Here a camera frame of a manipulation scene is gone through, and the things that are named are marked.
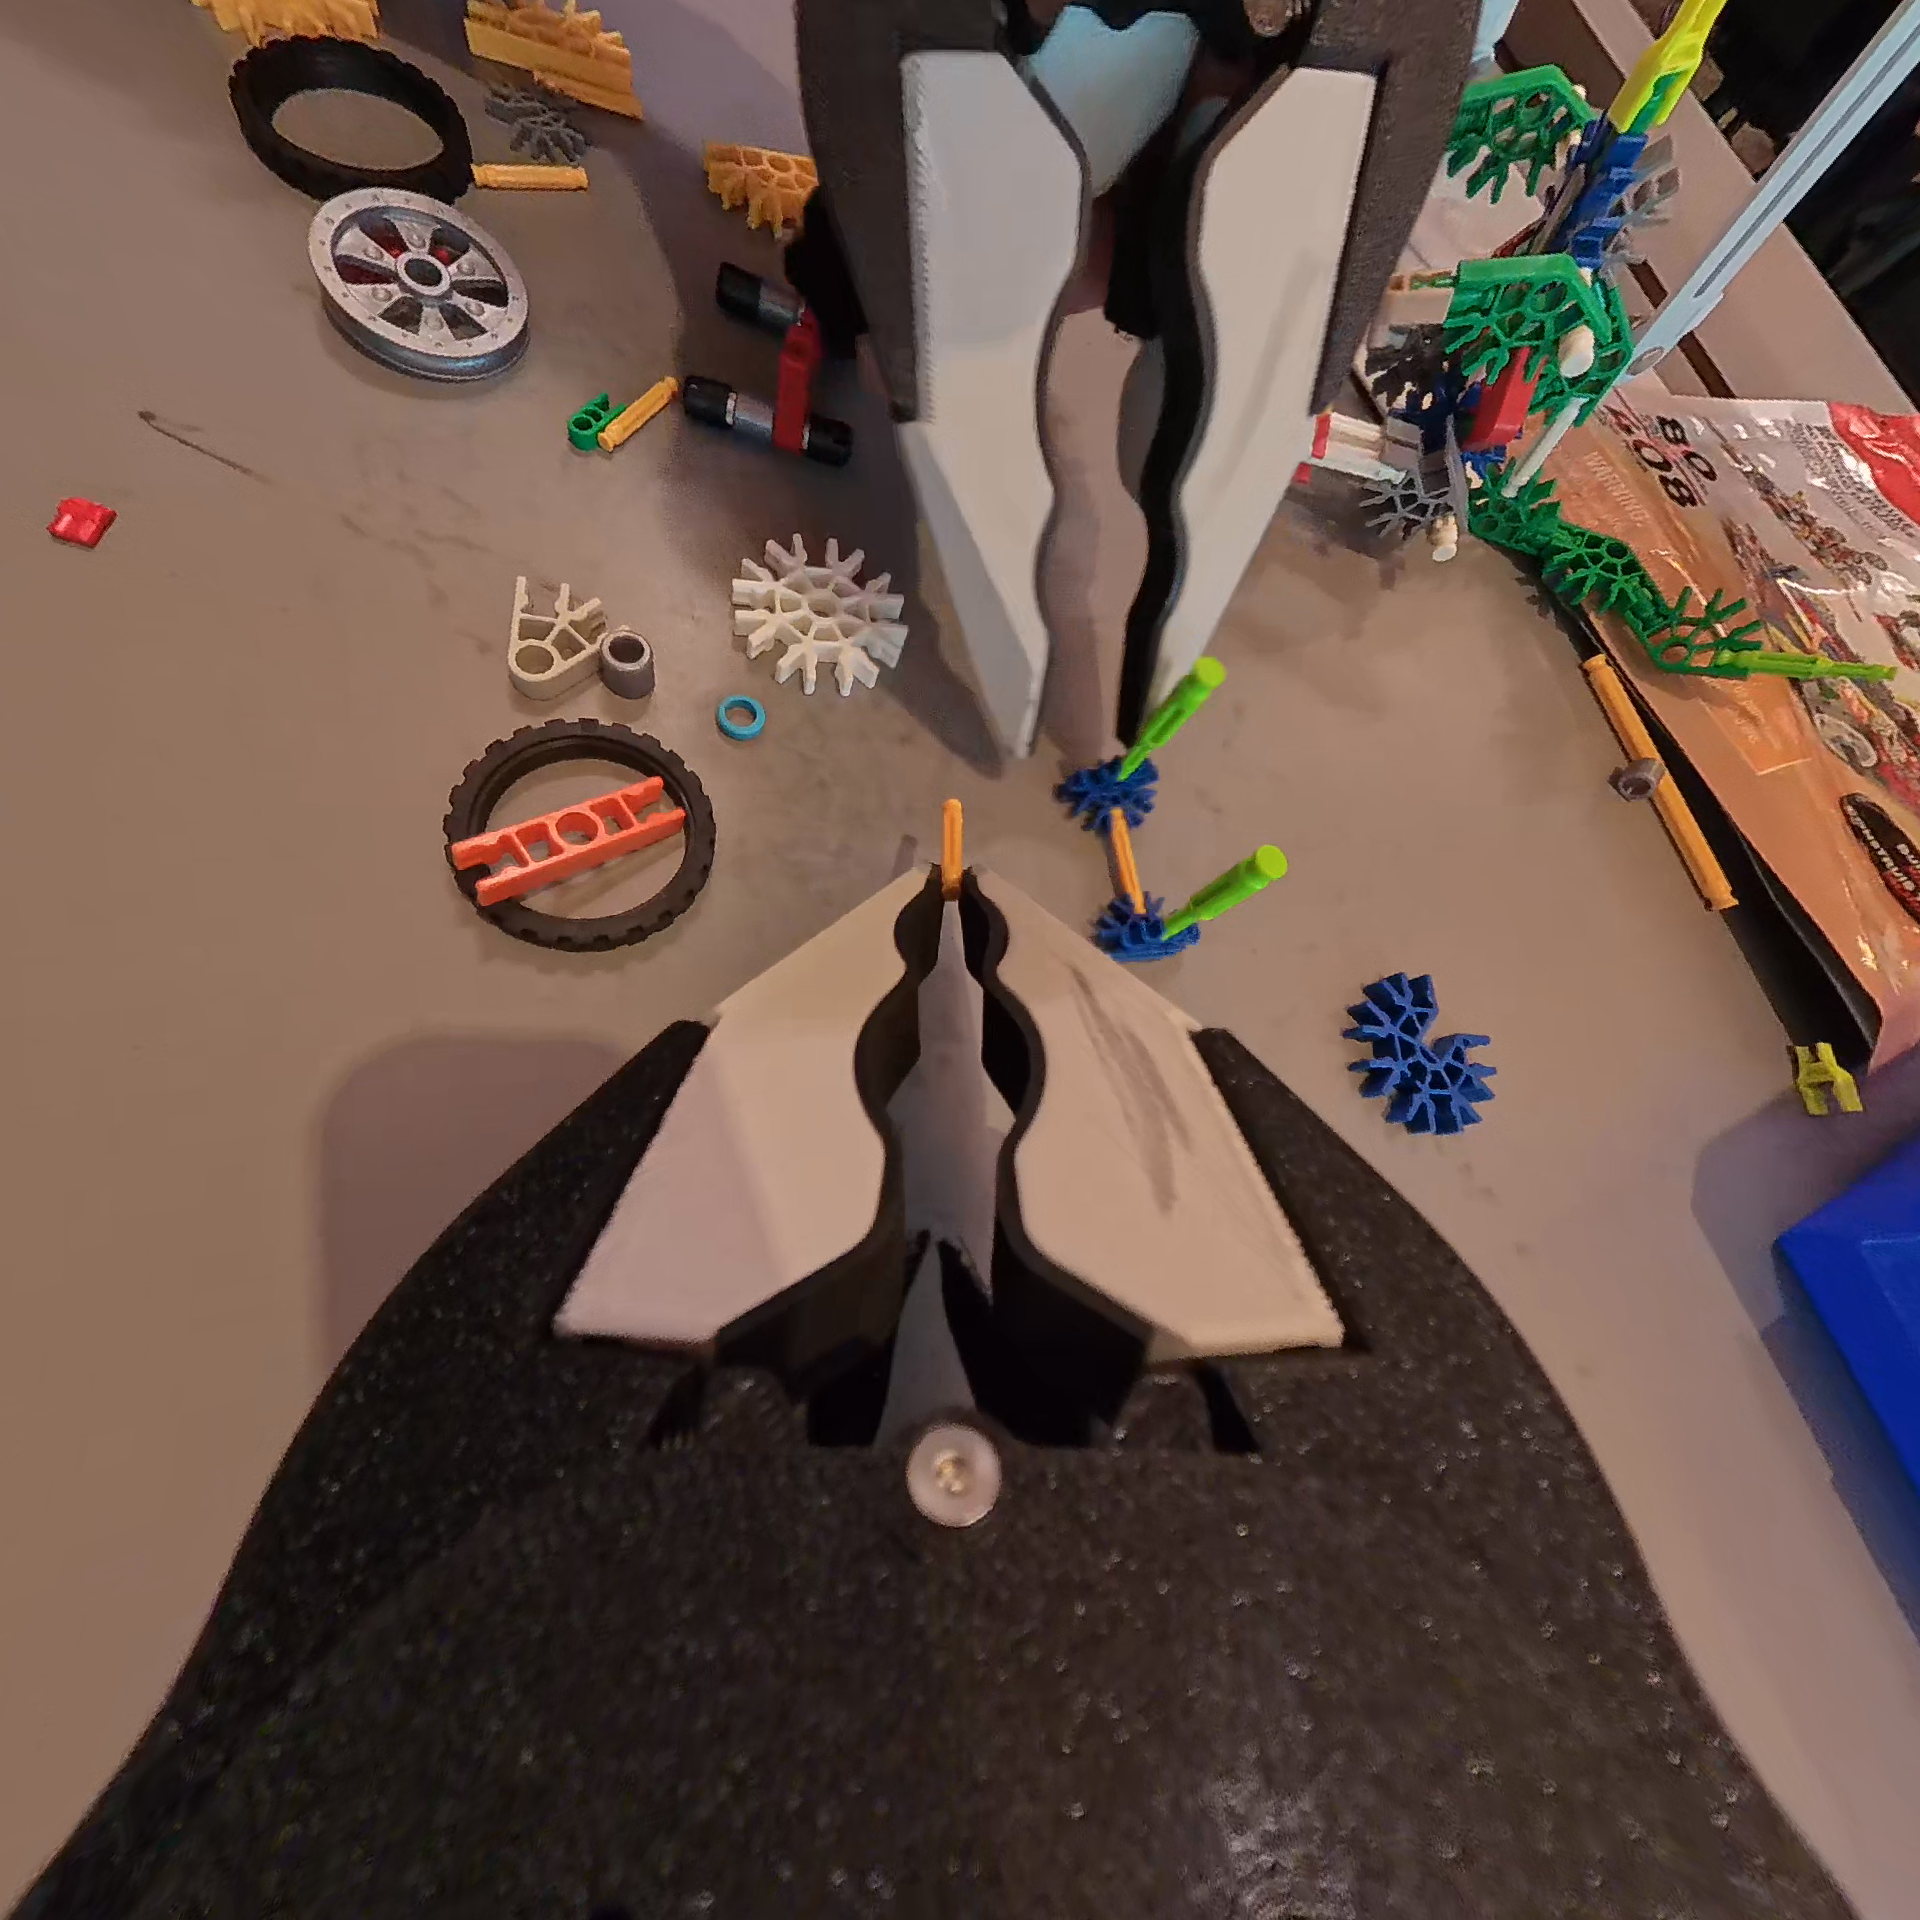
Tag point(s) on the small red toy piece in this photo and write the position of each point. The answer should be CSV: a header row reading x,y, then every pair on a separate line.
x,y
82,518

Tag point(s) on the orange ladder toy piece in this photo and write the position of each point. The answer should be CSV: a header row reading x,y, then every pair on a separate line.
x,y
563,843

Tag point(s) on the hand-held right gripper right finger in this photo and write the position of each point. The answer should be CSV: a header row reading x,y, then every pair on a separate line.
x,y
1170,1188

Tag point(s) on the thin light green rod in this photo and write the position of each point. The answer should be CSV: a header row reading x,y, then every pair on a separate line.
x,y
1823,666

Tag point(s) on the short yellow toy rod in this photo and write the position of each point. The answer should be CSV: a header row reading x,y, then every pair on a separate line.
x,y
527,176
639,409

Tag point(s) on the long light blue rod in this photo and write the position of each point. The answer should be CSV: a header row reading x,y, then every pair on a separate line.
x,y
1756,223

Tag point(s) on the white snowflake toy connector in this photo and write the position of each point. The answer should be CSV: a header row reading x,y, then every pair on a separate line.
x,y
818,615

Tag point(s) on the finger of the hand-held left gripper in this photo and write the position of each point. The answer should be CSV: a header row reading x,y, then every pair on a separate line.
x,y
983,297
1274,297

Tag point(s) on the colourful toy construction model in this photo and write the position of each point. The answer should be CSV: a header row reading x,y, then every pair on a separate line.
x,y
1513,329

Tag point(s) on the grey snowflake toy connector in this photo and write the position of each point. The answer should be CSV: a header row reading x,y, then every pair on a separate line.
x,y
539,120

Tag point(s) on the blue double toy connector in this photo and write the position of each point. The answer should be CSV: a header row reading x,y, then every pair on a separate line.
x,y
1406,1051

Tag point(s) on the red and black axle piece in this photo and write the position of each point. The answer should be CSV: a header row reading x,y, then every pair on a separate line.
x,y
791,377

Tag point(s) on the black toy tyre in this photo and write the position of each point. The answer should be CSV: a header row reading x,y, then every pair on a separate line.
x,y
262,134
681,885

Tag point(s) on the blue plastic bin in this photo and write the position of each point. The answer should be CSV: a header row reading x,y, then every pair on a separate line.
x,y
1865,1322

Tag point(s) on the yellow-green toy clip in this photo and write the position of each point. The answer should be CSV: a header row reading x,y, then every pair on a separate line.
x,y
1823,1078

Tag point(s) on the green toy clip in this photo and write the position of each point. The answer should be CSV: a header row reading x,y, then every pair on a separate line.
x,y
584,423

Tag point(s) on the long yellow toy rod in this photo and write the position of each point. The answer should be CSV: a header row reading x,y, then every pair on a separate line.
x,y
1665,791

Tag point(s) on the small grey toy spacer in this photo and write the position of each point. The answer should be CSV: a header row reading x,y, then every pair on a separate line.
x,y
1636,779

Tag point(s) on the short orange toy rod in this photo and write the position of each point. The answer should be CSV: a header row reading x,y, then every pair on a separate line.
x,y
1126,864
952,838

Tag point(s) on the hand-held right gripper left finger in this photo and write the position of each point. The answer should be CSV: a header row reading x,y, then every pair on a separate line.
x,y
752,1154

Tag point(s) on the light green toy rod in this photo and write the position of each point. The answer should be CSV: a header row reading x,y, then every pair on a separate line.
x,y
1178,713
1225,892

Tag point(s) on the silver toy wheel hub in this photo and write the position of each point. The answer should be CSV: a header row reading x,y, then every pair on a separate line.
x,y
416,282

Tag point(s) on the yellow toy connector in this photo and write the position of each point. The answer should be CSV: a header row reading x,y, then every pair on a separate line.
x,y
558,54
762,186
292,15

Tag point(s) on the printed plastic bag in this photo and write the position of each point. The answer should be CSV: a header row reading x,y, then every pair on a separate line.
x,y
1801,629

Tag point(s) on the beige toy connector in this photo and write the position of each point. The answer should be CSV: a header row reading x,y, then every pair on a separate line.
x,y
539,666

